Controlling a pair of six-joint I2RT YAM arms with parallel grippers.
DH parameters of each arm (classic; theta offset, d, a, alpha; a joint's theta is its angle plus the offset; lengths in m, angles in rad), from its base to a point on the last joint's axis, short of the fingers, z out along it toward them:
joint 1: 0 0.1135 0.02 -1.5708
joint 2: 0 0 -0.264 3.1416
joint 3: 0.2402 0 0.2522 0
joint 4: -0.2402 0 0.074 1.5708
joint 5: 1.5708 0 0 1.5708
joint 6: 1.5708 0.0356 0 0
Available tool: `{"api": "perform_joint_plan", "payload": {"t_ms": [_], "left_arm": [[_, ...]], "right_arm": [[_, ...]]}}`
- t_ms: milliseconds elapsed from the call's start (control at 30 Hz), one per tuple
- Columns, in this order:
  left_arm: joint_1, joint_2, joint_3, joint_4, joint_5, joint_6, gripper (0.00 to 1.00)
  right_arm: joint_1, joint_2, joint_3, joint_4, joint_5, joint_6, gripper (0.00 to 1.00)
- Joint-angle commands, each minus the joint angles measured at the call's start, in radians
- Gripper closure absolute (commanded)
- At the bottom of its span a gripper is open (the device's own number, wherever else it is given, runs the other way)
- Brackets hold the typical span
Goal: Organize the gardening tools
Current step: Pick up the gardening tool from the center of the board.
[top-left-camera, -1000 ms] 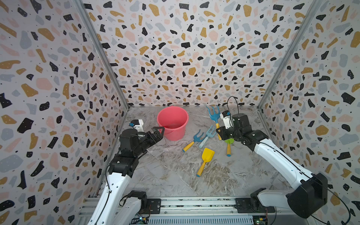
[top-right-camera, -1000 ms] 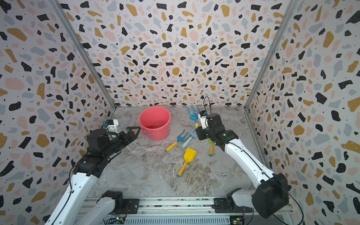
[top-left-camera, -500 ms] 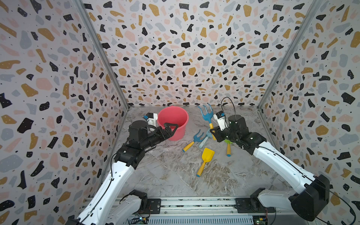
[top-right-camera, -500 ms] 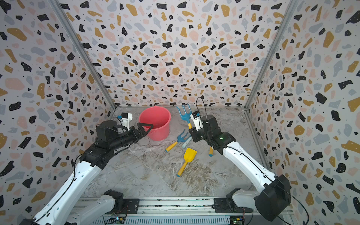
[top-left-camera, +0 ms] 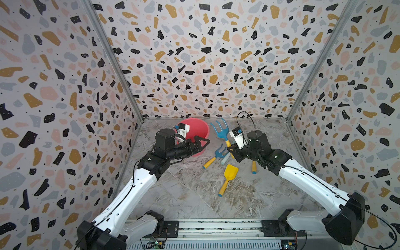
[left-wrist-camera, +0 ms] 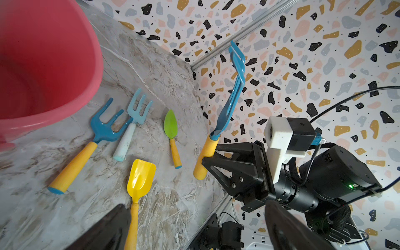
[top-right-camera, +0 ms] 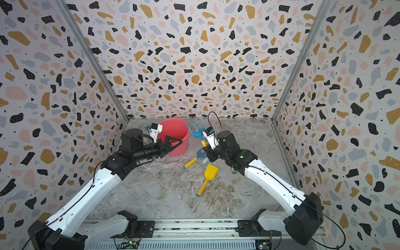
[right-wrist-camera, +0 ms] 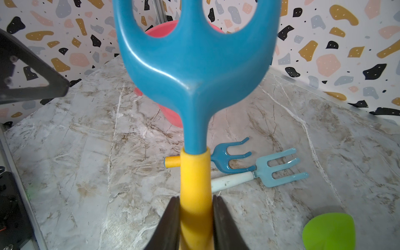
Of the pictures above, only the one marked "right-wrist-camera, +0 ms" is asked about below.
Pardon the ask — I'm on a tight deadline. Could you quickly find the green trowel orange handle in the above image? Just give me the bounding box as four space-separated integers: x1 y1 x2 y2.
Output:
302 212 356 250

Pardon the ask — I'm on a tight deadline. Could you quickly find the light blue fork white handle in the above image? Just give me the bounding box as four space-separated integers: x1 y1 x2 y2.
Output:
211 148 309 193

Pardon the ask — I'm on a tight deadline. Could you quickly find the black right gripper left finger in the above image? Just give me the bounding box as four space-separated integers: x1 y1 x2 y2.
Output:
144 196 180 250

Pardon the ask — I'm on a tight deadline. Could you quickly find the pink plastic bucket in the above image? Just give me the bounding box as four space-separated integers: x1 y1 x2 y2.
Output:
129 20 224 128

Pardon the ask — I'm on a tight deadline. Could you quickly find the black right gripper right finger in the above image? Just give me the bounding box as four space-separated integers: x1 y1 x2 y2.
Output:
212 195 249 250

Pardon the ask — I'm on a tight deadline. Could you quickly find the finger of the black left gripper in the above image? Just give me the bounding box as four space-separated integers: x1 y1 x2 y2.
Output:
1 30 70 104

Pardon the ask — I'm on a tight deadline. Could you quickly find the small teal rake yellow handle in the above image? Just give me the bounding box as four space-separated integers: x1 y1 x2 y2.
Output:
164 137 256 174

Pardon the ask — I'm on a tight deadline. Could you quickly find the aluminium left corner post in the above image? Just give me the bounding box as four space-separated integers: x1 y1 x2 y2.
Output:
153 0 167 24

